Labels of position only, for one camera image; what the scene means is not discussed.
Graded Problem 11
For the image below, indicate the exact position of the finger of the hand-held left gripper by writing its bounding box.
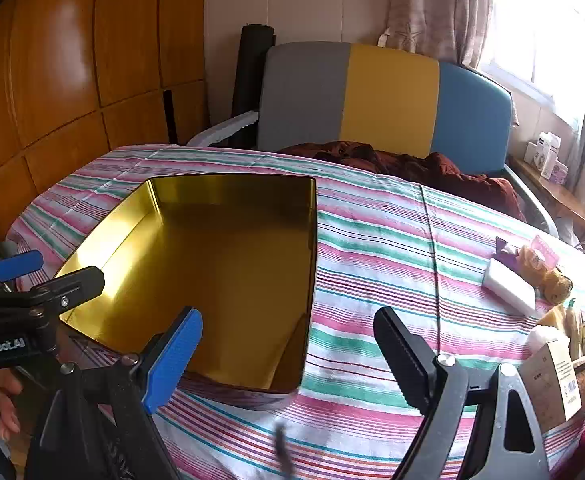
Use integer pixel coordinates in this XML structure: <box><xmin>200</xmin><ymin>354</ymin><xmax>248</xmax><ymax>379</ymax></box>
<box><xmin>0</xmin><ymin>249</ymin><xmax>44</xmax><ymax>296</ymax></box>
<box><xmin>0</xmin><ymin>266</ymin><xmax>106</xmax><ymax>320</ymax></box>

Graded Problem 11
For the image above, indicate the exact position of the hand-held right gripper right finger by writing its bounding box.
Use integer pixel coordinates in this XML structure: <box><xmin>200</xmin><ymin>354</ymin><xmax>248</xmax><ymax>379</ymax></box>
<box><xmin>374</xmin><ymin>306</ymin><xmax>551</xmax><ymax>480</ymax></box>

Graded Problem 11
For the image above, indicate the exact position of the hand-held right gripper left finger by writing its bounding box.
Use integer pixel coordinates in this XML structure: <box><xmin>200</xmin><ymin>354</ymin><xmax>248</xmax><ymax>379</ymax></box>
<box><xmin>25</xmin><ymin>306</ymin><xmax>204</xmax><ymax>480</ymax></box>

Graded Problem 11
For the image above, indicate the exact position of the gold tin box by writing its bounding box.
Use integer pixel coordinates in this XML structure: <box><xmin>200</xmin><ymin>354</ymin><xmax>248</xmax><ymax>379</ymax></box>
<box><xmin>52</xmin><ymin>175</ymin><xmax>318</xmax><ymax>411</ymax></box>

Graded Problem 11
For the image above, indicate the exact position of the white sponge block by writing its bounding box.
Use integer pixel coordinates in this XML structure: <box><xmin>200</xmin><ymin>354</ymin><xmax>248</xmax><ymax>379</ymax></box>
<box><xmin>483</xmin><ymin>257</ymin><xmax>538</xmax><ymax>317</ymax></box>

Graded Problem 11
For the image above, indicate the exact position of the white round puff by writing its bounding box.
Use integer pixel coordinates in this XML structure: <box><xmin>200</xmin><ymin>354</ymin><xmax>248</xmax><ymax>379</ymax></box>
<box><xmin>525</xmin><ymin>325</ymin><xmax>558</xmax><ymax>356</ymax></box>

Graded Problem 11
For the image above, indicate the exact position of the purple snack packet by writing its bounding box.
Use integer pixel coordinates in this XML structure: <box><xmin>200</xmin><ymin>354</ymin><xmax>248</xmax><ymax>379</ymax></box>
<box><xmin>495</xmin><ymin>236</ymin><xmax>523</xmax><ymax>266</ymax></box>

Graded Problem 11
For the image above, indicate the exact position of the beige cardboard box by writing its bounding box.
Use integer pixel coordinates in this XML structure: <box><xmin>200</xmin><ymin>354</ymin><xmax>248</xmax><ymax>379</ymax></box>
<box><xmin>517</xmin><ymin>340</ymin><xmax>581</xmax><ymax>433</ymax></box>

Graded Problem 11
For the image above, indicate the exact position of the yellow sponge block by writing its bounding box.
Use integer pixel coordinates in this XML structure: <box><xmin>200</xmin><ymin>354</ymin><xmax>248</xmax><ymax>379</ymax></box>
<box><xmin>537</xmin><ymin>302</ymin><xmax>581</xmax><ymax>341</ymax></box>

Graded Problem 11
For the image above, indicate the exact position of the yellow square plush keychain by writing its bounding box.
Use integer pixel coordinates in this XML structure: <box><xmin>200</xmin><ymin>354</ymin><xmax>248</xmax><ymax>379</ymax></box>
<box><xmin>543</xmin><ymin>267</ymin><xmax>573</xmax><ymax>306</ymax></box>

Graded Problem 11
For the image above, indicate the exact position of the person's left hand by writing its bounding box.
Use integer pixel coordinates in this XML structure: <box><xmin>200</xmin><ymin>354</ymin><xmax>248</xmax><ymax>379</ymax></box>
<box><xmin>0</xmin><ymin>371</ymin><xmax>24</xmax><ymax>442</ymax></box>

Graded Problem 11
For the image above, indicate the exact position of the striped bed sheet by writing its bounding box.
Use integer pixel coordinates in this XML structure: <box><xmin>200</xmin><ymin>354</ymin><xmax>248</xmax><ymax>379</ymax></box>
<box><xmin>5</xmin><ymin>144</ymin><xmax>585</xmax><ymax>480</ymax></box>

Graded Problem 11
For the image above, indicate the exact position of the dark red cloth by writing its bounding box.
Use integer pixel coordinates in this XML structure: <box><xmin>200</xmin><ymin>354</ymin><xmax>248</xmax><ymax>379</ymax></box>
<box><xmin>277</xmin><ymin>140</ymin><xmax>526</xmax><ymax>221</ymax></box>

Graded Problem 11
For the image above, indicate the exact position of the wooden wardrobe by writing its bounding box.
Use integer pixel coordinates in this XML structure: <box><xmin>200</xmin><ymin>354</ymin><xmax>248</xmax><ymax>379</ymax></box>
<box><xmin>0</xmin><ymin>0</ymin><xmax>210</xmax><ymax>241</ymax></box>

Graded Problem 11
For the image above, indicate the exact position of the wooden side shelf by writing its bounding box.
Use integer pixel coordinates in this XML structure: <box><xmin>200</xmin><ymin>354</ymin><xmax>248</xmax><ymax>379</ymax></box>
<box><xmin>507</xmin><ymin>152</ymin><xmax>585</xmax><ymax>241</ymax></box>

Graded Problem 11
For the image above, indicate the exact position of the grey yellow blue chair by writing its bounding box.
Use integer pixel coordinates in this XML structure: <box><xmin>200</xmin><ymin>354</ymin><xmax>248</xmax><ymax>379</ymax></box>
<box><xmin>256</xmin><ymin>41</ymin><xmax>558</xmax><ymax>236</ymax></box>

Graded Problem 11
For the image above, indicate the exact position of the black rolled mat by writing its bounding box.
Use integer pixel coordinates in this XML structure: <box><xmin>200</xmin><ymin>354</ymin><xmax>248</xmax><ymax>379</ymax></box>
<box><xmin>230</xmin><ymin>24</ymin><xmax>276</xmax><ymax>148</ymax></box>

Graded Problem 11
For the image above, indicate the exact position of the bright window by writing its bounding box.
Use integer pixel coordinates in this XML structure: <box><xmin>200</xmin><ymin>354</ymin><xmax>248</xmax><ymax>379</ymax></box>
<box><xmin>477</xmin><ymin>0</ymin><xmax>585</xmax><ymax>126</ymax></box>

